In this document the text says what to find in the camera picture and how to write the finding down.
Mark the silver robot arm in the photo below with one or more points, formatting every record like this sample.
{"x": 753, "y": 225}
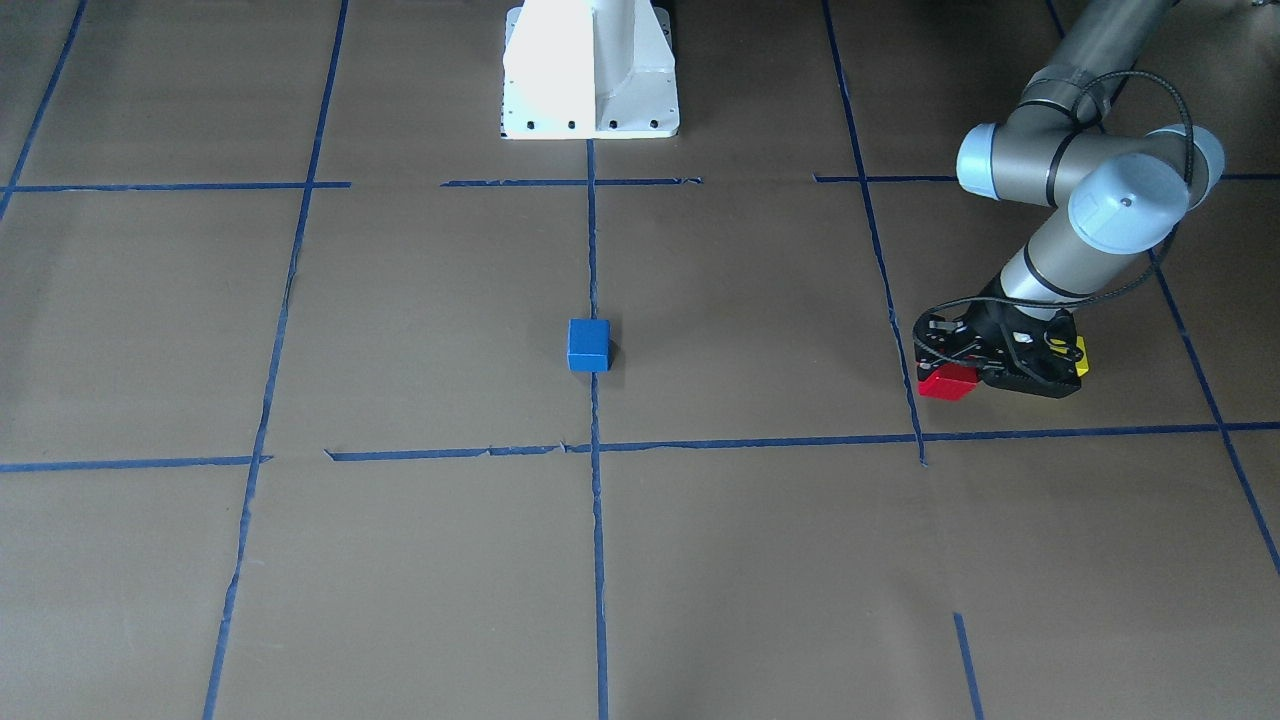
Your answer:
{"x": 1112, "y": 199}

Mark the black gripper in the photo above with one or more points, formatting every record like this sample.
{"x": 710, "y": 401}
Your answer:
{"x": 983, "y": 327}

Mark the yellow wooden cube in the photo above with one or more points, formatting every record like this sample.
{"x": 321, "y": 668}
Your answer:
{"x": 1081, "y": 364}

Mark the red wooden cube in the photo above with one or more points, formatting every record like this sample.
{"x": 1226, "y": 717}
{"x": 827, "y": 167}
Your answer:
{"x": 947, "y": 382}

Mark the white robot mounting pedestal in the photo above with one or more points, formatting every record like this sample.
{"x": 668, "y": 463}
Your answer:
{"x": 584, "y": 70}

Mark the blue wooden cube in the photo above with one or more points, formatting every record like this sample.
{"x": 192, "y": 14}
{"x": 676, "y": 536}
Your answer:
{"x": 588, "y": 345}

